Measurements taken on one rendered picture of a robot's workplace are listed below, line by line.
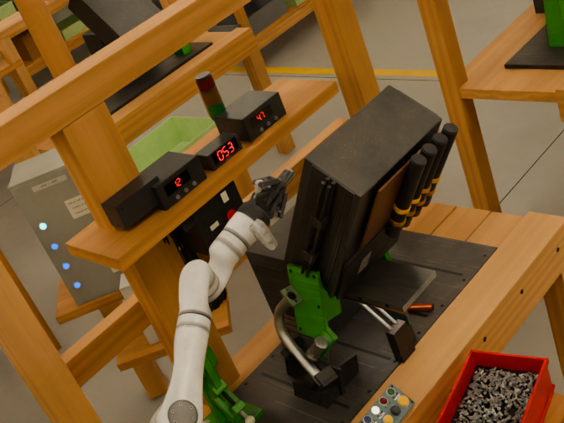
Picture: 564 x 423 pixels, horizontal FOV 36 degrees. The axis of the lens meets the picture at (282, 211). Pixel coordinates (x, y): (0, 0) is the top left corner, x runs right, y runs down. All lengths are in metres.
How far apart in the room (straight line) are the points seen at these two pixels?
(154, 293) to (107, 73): 0.61
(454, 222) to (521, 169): 1.93
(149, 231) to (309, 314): 0.50
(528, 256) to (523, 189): 2.01
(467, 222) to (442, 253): 0.19
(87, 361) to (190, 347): 0.73
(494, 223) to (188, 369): 1.49
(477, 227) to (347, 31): 0.78
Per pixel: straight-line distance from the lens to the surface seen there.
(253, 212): 1.87
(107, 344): 2.46
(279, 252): 2.47
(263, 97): 2.48
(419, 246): 2.89
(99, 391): 4.52
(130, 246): 2.18
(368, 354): 2.54
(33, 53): 9.72
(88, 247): 2.28
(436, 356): 2.46
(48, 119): 2.15
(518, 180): 4.80
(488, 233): 2.89
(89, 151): 2.21
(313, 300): 2.32
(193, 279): 1.81
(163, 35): 2.33
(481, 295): 2.61
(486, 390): 2.35
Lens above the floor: 2.52
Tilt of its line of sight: 29 degrees down
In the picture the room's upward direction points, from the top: 22 degrees counter-clockwise
